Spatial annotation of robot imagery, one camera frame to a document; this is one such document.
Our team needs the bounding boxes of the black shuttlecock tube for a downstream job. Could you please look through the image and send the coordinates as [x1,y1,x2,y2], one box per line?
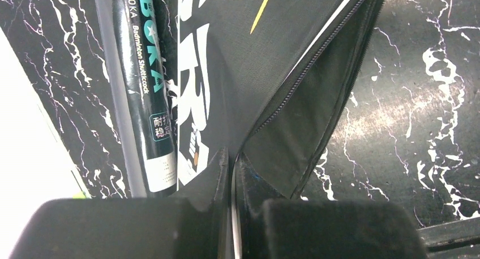
[95,0,177,197]

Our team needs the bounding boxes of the black racket bag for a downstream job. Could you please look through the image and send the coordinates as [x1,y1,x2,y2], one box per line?
[177,0,385,198]

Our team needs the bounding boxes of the green clip on rail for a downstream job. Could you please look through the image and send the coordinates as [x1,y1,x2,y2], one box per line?
[72,192,89,199]

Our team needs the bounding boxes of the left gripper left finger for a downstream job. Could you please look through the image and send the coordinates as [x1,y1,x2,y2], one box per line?
[11,148,230,258]

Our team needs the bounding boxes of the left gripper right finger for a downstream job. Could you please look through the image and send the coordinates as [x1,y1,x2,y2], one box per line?
[234,154,427,258]

